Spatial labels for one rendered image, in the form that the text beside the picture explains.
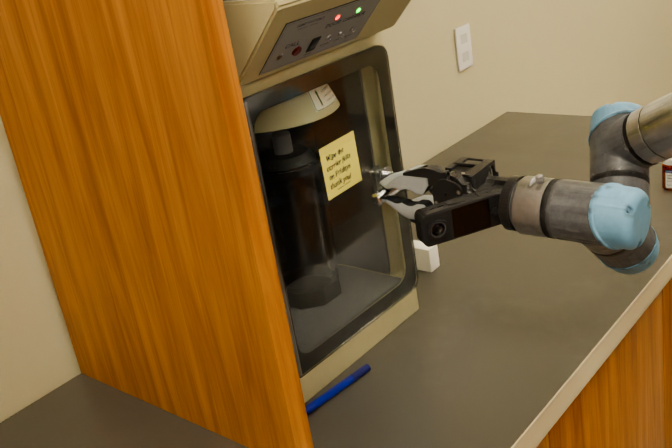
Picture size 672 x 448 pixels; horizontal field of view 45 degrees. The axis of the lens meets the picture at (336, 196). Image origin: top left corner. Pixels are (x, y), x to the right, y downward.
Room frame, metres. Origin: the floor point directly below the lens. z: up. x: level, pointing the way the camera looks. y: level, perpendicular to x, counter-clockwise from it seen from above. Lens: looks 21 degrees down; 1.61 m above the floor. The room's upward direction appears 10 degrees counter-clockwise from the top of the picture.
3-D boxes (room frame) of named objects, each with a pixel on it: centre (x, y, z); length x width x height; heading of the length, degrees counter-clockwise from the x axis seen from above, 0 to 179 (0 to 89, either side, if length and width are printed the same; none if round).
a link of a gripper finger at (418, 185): (1.08, -0.11, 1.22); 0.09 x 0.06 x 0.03; 47
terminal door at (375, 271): (1.08, 0.00, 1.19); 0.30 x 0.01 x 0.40; 137
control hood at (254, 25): (1.04, -0.04, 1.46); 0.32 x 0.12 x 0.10; 137
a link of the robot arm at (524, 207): (0.95, -0.25, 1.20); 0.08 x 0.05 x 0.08; 137
